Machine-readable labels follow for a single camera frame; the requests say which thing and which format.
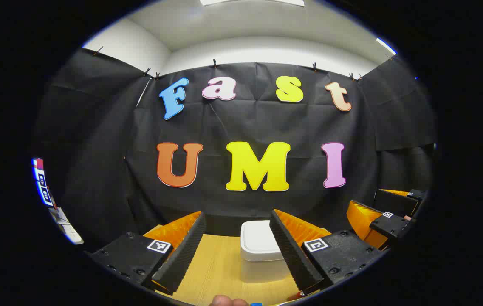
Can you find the computer monitor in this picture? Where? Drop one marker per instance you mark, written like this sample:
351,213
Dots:
41,182

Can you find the white side table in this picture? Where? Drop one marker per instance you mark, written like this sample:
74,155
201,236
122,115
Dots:
69,231

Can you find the row of black cloth clips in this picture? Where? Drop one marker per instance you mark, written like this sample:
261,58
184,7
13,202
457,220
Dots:
214,63

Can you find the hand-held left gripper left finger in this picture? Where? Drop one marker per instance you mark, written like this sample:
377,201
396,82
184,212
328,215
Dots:
184,255

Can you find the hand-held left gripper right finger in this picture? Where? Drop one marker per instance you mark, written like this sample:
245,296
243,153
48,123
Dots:
292,255

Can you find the ceiling light panel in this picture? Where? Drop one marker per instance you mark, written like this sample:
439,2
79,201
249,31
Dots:
249,2
385,45

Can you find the white desktop garbage bin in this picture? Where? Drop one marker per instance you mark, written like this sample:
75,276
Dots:
258,242

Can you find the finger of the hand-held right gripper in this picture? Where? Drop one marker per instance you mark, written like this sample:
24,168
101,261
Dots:
394,204
390,225

